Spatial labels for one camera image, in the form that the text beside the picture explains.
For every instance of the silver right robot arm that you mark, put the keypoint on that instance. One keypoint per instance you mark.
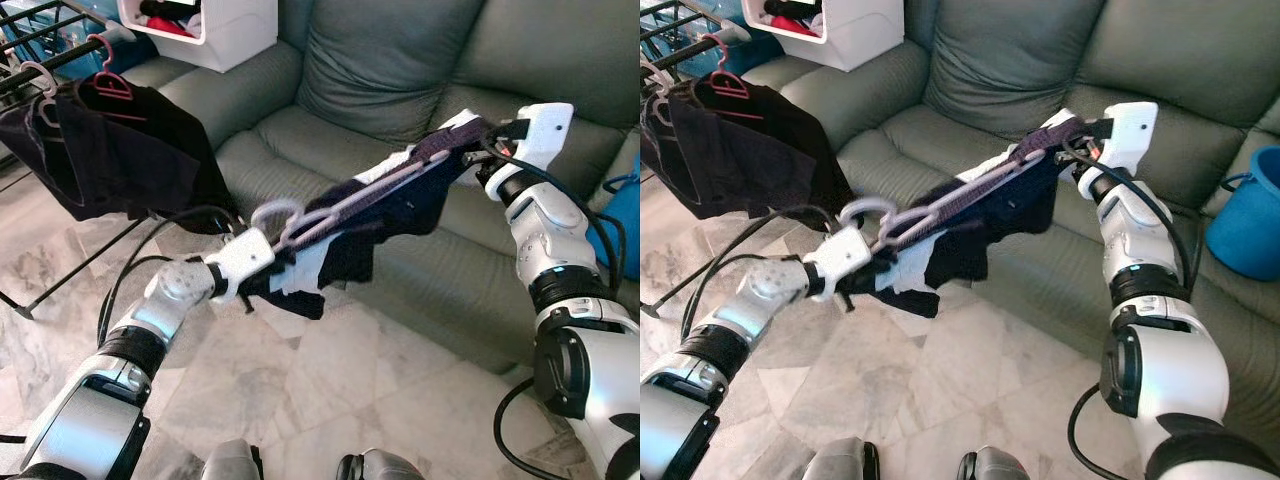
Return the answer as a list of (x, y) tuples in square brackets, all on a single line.
[(550, 240), (1140, 240)]

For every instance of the grey left robot leg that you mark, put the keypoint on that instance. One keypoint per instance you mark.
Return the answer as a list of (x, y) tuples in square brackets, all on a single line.
[(840, 465), (230, 465)]

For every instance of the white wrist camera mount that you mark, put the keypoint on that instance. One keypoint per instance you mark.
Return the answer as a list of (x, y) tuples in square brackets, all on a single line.
[(838, 258), (545, 135), (1130, 135), (240, 258)]

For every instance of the blue plastic bucket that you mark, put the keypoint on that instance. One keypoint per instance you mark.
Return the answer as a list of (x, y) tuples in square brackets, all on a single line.
[(625, 225), (1245, 220)]

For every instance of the grey right robot leg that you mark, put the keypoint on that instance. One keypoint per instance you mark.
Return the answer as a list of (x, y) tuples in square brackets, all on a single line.
[(992, 468), (380, 468)]

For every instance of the green sofa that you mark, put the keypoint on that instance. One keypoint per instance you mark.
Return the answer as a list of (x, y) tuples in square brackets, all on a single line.
[(1020, 60), (400, 60)]

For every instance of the pink plastic hanger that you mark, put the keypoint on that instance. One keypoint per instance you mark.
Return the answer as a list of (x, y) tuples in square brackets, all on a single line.
[(848, 213), (258, 215)]

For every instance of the white storage box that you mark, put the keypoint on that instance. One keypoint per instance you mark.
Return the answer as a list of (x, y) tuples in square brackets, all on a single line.
[(870, 40), (240, 40)]

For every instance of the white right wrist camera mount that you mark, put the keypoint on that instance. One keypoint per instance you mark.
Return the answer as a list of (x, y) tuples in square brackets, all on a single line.
[(545, 135), (1130, 135)]

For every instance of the blue bag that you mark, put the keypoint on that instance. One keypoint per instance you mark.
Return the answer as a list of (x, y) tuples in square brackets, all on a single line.
[(12, 40), (757, 52)]

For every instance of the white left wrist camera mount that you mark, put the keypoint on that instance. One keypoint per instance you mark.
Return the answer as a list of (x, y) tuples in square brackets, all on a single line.
[(838, 258), (240, 258)]

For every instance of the red plastic hanger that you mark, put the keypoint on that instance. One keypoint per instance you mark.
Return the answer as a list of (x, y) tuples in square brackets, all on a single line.
[(104, 62), (722, 60)]

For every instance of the grey robot leg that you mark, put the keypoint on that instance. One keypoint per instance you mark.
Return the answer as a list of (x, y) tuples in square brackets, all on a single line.
[(380, 468), (840, 465), (230, 465), (992, 468)]

